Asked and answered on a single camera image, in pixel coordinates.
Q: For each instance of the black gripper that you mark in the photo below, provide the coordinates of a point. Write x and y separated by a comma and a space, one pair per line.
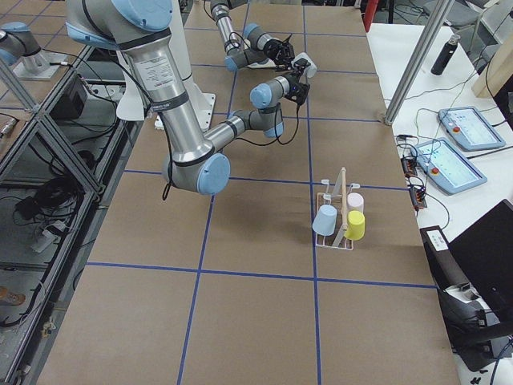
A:
277, 45
296, 89

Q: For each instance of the pink plastic cup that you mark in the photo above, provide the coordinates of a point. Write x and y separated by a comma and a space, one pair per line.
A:
355, 202

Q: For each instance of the light blue plastic cup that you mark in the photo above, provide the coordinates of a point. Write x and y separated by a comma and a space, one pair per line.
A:
325, 220

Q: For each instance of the yellow plastic cup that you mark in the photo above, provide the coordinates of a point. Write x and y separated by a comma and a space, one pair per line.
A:
356, 225

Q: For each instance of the grey plastic cup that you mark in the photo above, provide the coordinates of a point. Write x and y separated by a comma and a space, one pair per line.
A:
311, 67

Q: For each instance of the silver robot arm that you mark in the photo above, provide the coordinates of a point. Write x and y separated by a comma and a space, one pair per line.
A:
141, 30
253, 46

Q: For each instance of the black orange usb hub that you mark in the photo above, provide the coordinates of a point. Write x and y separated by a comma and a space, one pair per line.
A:
409, 167

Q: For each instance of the black water bottle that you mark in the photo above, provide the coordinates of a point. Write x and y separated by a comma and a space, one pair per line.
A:
445, 55

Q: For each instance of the far teach pendant tablet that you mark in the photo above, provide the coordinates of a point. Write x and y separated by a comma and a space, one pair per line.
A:
469, 129

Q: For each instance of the teach pendant tablet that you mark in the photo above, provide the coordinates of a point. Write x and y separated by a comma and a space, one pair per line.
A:
447, 167
469, 129

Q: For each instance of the near teach pendant tablet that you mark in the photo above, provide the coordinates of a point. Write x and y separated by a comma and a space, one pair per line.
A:
447, 167

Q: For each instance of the black computer monitor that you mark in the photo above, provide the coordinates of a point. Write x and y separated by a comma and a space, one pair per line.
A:
484, 254

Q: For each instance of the aluminium frame post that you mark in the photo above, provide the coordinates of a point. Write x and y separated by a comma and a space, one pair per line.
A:
422, 48

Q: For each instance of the white wire cup rack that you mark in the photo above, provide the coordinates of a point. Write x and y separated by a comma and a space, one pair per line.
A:
337, 197

